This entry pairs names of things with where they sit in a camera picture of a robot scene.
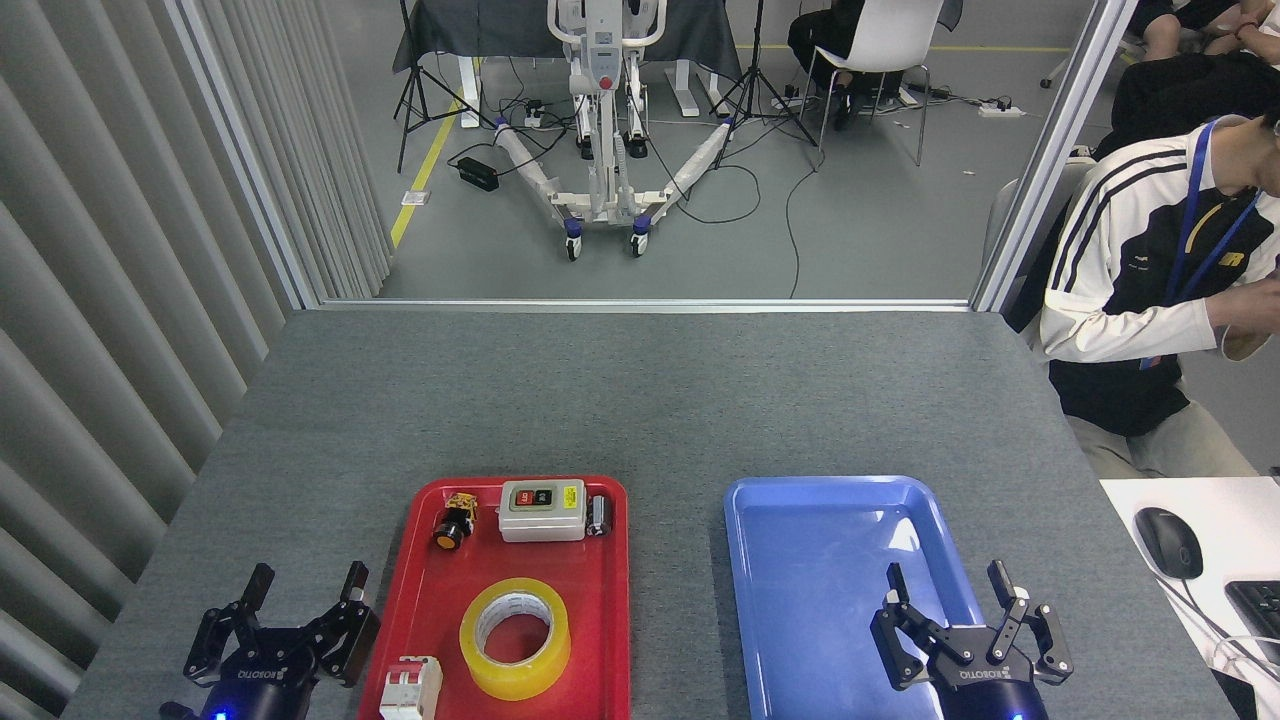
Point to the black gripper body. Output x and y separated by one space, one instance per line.
268 680
990 685

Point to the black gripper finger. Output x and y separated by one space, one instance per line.
905 635
222 635
348 630
1040 640

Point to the yellow tape roll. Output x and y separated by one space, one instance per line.
480 660

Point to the person's right hand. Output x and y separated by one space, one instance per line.
1250 300

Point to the red plastic tray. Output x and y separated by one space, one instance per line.
420 610

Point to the white red circuit breaker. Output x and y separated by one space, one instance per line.
410 690

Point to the blue plastic tray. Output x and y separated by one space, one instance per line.
800 600

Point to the yellow black push button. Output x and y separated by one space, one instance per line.
455 520

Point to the black computer mouse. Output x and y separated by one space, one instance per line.
1168 542

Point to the white desk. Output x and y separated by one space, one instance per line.
1130 500

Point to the black keyboard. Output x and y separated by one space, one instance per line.
1258 618

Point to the person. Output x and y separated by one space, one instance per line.
815 35
1190 90
1120 300

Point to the grey chair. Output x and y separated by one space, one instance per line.
1010 210

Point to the white floor plate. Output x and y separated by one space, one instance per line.
415 198

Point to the black power adapter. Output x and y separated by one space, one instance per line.
478 174

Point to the white power strip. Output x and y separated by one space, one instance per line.
1002 110

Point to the black tripod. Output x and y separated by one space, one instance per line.
412 90
752 90

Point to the white stand on wheels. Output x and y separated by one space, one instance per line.
605 100

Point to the white chair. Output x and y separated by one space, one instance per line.
885 35

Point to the table with dark cloth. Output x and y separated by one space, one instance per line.
480 25

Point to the grey white switch box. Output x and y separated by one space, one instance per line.
540 515

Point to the silver rail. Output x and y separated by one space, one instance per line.
640 304

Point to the silver post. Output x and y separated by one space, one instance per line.
250 160
1050 160

